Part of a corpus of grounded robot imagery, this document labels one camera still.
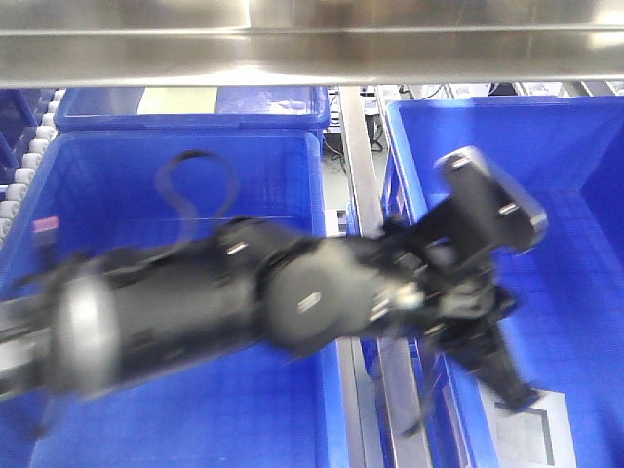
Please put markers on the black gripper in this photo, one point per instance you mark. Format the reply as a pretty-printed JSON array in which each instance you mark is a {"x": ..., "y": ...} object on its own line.
[{"x": 453, "y": 300}]

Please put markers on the gray hollow base block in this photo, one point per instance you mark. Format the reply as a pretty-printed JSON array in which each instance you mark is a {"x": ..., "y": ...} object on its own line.
[{"x": 539, "y": 436}]

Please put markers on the gray robot arm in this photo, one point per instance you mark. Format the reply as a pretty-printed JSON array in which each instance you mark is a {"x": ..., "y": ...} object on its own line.
[{"x": 102, "y": 323}]

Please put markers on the large blue bin right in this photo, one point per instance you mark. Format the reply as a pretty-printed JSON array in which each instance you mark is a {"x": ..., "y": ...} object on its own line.
[{"x": 563, "y": 262}]

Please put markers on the large blue bin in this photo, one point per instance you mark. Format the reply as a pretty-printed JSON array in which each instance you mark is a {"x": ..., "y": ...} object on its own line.
[
  {"x": 260, "y": 406},
  {"x": 563, "y": 262}
]

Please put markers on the blue bin far behind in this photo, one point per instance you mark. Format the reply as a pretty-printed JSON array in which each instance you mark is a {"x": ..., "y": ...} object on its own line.
[{"x": 304, "y": 108}]

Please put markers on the large blue bin left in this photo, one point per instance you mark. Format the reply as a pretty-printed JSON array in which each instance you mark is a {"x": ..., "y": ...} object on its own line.
[{"x": 260, "y": 406}]

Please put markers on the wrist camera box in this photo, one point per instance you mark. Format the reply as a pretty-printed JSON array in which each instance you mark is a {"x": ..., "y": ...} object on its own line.
[{"x": 500, "y": 210}]

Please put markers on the stainless steel shelf frame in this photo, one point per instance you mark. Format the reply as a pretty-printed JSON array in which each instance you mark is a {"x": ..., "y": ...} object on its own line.
[{"x": 309, "y": 42}]

